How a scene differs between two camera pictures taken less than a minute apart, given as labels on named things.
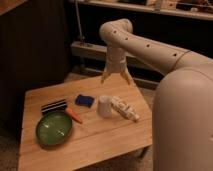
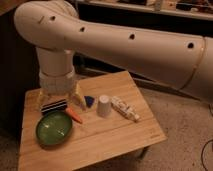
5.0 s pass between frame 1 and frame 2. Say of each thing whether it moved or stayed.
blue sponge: stayed
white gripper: moved
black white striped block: stayed
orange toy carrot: stayed
